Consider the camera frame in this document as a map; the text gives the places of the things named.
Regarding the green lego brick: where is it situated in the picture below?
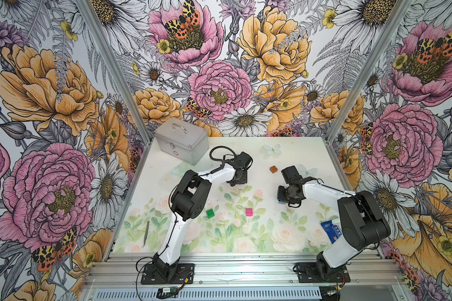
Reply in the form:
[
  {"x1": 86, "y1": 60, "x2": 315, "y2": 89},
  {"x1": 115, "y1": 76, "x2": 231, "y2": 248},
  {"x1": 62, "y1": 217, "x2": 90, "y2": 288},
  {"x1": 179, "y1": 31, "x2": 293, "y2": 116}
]
[{"x1": 206, "y1": 209, "x2": 215, "y2": 219}]

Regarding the silver metal box with handle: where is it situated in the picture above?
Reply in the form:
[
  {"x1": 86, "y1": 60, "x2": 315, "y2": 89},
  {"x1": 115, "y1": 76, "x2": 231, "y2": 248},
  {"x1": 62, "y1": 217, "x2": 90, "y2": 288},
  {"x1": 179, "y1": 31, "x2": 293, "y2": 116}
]
[{"x1": 155, "y1": 118, "x2": 208, "y2": 165}]

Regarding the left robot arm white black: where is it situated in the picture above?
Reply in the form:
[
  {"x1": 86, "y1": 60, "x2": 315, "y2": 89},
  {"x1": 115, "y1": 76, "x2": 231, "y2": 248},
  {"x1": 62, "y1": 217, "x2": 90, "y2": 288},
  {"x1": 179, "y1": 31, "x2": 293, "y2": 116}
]
[{"x1": 152, "y1": 145, "x2": 253, "y2": 283}]

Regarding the aluminium rail frame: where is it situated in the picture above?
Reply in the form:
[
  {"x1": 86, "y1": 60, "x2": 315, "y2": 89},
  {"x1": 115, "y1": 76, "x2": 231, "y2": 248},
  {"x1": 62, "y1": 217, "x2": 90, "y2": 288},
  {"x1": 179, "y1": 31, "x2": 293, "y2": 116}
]
[{"x1": 84, "y1": 252, "x2": 404, "y2": 288}]

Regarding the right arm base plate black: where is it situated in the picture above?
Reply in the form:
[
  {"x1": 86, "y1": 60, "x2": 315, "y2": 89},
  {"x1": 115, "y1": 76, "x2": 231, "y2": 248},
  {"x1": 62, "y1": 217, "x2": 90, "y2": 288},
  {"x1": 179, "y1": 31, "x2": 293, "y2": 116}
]
[{"x1": 293, "y1": 262, "x2": 351, "y2": 285}]

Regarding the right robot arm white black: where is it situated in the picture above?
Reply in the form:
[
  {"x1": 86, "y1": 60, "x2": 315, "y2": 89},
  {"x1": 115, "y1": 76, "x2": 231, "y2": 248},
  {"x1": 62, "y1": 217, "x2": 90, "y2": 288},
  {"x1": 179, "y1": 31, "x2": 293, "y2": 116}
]
[{"x1": 277, "y1": 166, "x2": 391, "y2": 283}]

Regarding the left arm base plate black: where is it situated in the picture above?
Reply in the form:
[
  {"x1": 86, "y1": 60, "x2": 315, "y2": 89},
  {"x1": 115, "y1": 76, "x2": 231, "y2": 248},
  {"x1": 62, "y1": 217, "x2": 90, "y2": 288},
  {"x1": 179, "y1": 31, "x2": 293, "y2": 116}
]
[{"x1": 139, "y1": 263, "x2": 195, "y2": 285}]

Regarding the blue card packet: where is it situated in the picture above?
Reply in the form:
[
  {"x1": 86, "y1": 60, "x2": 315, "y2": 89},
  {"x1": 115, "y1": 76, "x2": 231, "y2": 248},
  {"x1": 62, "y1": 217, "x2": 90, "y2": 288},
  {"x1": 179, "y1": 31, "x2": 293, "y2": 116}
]
[{"x1": 321, "y1": 219, "x2": 342, "y2": 243}]

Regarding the small green circuit board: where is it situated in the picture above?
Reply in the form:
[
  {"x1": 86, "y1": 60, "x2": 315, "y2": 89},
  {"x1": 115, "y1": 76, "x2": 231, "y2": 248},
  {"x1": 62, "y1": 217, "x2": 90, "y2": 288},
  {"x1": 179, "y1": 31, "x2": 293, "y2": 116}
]
[{"x1": 157, "y1": 287, "x2": 177, "y2": 297}]

